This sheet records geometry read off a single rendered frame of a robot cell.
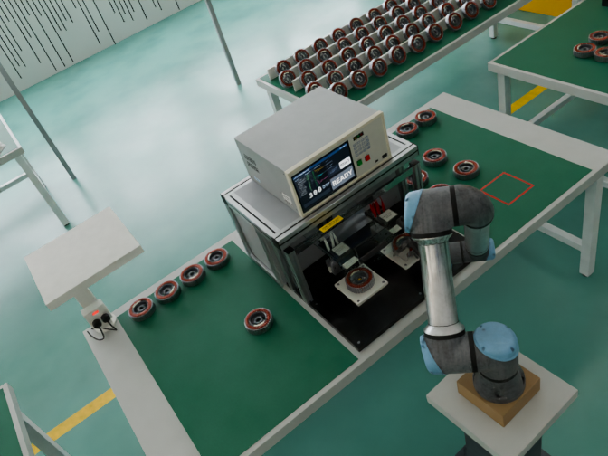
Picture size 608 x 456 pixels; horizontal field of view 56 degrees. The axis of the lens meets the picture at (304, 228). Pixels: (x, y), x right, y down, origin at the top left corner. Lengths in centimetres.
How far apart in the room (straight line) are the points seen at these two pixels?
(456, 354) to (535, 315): 141
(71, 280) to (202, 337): 55
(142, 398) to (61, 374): 151
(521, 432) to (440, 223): 67
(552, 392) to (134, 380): 148
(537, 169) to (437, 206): 114
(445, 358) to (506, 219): 91
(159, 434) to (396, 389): 119
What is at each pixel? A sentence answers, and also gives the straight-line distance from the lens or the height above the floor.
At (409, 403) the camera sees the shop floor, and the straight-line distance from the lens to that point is 280.
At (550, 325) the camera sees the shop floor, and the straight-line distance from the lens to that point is 302.
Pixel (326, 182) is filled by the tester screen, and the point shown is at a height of 119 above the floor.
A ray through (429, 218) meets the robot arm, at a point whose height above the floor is 134.
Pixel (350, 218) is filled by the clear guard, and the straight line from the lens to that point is 207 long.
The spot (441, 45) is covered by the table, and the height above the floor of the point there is 75.
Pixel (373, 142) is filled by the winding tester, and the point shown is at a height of 122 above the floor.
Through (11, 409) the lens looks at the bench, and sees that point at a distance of 262.
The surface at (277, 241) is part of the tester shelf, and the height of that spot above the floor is 111.
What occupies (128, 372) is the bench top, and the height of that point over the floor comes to 75.
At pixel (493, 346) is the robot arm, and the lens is 167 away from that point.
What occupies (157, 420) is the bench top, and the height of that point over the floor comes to 75.
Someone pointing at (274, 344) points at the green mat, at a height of 75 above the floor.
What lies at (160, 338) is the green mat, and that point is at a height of 75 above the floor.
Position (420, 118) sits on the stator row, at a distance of 303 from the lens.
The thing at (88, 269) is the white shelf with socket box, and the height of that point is 121.
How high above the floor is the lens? 240
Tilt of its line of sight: 40 degrees down
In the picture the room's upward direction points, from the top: 20 degrees counter-clockwise
